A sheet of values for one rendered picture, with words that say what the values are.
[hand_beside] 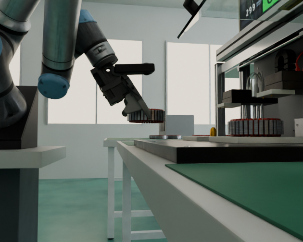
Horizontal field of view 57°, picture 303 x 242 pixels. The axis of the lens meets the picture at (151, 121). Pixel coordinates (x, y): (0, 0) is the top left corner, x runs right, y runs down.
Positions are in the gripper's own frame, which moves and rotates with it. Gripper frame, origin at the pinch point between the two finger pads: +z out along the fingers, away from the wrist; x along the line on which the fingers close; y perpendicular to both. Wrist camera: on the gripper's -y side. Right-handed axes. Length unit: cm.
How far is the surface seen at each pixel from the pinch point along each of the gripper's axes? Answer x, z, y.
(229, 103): 3.1, 8.8, -22.1
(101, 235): -148, 63, 57
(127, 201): -89, 38, 23
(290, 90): 27.3, 9.8, -24.5
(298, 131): 21.9, 20.1, -24.6
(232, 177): 58, 6, 6
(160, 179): 54, 4, 10
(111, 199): -136, 42, 36
